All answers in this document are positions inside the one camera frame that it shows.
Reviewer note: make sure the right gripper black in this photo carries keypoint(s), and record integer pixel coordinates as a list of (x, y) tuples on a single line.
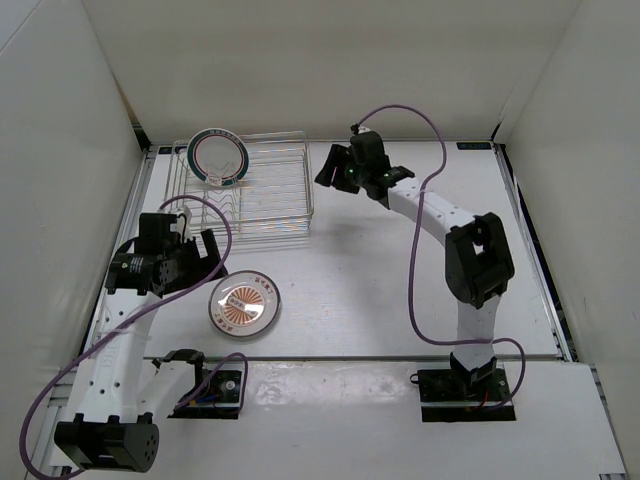
[(336, 158)]

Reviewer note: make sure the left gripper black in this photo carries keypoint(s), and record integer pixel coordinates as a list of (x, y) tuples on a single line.
[(203, 267)]

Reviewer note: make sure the orange sunburst plate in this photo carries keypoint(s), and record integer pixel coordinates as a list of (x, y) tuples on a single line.
[(244, 304)]

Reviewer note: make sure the wire dish rack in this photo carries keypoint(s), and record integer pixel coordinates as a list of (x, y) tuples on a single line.
[(273, 200)]

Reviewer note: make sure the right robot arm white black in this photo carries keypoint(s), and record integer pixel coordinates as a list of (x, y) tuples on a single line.
[(478, 264)]

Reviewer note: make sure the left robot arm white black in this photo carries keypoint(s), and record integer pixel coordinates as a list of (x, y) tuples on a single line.
[(116, 424)]

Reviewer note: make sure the green rimmed back plate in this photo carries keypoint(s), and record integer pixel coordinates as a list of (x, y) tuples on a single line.
[(218, 157)]

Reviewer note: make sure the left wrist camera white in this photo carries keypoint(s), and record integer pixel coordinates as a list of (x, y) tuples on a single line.
[(182, 222)]

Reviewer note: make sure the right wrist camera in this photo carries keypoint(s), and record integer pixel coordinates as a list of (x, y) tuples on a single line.
[(357, 129)]

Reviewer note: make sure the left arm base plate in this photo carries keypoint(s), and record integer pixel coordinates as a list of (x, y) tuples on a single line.
[(221, 399)]

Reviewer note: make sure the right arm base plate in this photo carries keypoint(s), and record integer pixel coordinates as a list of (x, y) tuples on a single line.
[(444, 398)]

